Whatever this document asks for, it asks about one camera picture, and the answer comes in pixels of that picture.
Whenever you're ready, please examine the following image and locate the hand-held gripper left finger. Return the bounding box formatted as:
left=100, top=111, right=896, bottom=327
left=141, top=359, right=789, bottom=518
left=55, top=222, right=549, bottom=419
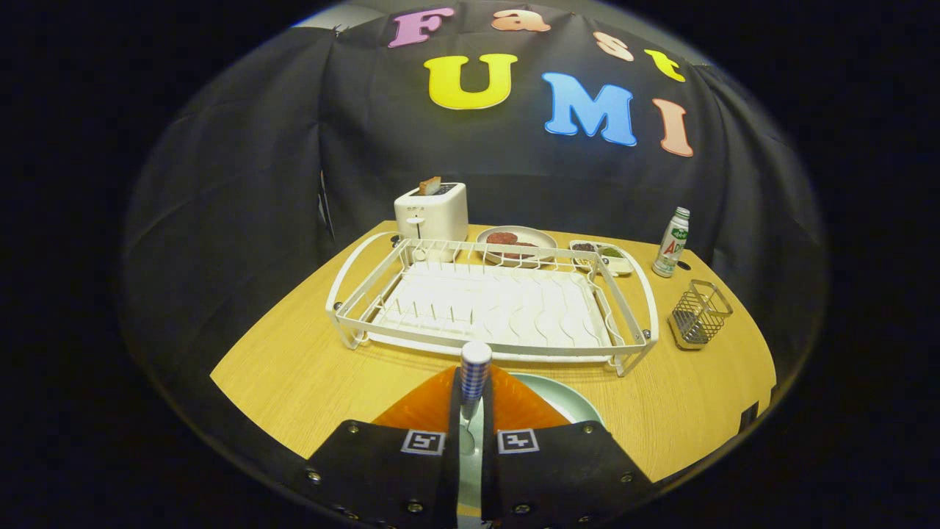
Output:
left=304, top=366, right=463, bottom=529

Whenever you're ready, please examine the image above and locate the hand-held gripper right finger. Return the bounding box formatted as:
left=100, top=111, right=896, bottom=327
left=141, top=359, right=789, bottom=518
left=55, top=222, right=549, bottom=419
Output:
left=480, top=365, right=655, bottom=529

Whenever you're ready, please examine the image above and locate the pale green plate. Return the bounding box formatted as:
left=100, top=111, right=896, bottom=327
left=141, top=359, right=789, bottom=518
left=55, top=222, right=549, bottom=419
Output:
left=458, top=372, right=605, bottom=517

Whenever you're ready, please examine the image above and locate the blue checkered handle spoon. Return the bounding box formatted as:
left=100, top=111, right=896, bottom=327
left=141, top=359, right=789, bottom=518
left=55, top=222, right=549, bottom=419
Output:
left=457, top=340, right=494, bottom=458

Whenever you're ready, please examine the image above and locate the white dish rack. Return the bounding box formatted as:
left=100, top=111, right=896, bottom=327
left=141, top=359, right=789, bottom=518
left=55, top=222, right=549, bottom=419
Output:
left=325, top=231, right=660, bottom=378

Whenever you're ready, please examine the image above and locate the metal wire basket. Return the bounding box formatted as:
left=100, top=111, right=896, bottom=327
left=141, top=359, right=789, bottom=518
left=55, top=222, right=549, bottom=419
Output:
left=668, top=278, right=734, bottom=351

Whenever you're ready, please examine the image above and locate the white divided condiment dish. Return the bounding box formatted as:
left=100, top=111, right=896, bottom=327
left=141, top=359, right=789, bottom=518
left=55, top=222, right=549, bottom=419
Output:
left=568, top=240, right=635, bottom=278

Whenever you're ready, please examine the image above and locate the round white plate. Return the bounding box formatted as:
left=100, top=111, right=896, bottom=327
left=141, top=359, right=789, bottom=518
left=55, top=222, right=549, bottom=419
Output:
left=475, top=225, right=559, bottom=267

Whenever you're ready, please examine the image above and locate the white green label drink bottle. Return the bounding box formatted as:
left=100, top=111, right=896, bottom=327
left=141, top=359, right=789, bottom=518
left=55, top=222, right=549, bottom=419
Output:
left=651, top=206, right=692, bottom=279

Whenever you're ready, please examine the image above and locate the white toaster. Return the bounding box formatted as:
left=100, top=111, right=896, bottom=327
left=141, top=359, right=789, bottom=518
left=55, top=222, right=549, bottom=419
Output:
left=393, top=181, right=470, bottom=262

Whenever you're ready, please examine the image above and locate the black backdrop cloth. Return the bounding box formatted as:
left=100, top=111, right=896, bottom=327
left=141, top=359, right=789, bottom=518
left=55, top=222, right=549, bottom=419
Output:
left=121, top=0, right=827, bottom=456

